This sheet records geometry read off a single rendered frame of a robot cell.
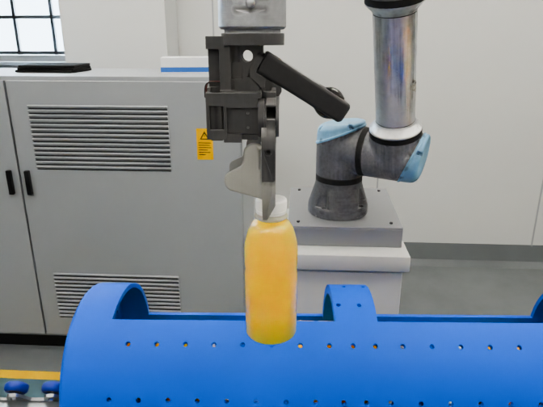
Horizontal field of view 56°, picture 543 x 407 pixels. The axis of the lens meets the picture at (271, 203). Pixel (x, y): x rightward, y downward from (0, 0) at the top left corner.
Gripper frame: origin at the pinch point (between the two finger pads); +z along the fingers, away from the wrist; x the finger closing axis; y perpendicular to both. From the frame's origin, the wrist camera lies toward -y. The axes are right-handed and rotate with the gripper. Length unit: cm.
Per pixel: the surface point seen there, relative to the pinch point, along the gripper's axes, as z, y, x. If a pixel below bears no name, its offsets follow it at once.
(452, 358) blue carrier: 24.8, -26.1, -3.7
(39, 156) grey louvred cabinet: 33, 113, -173
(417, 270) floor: 140, -101, -276
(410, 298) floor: 141, -86, -234
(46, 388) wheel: 46, 45, -23
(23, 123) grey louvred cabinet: 18, 118, -173
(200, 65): -7, 36, -186
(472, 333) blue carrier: 22.3, -29.8, -6.6
